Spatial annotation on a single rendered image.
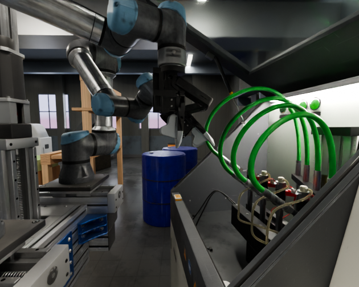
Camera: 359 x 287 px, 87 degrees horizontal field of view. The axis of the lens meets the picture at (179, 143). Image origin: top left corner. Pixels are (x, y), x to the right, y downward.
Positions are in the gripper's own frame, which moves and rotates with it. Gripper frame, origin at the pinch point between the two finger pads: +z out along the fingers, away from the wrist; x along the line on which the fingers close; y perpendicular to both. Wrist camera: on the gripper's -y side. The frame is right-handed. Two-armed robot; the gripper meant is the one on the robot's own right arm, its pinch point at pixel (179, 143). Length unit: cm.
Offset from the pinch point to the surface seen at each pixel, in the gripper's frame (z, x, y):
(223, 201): 36, -43, -32
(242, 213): 26.3, -8.5, -24.3
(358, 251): 17.0, 26.1, -27.3
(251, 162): 3.3, 12.6, -14.3
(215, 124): -13, -666, -256
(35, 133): 18, -603, 353
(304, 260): 20.0, 23.1, -19.7
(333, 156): 2.7, 12.6, -36.2
